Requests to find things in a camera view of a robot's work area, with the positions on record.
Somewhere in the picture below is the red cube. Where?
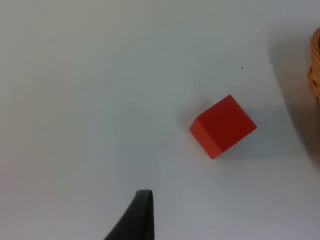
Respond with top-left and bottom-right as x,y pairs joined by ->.
188,94 -> 258,160

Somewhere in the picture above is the pale brown wicker basket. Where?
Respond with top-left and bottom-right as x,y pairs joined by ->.
306,26 -> 320,107

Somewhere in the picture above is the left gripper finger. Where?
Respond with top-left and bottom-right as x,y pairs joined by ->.
103,190 -> 156,240

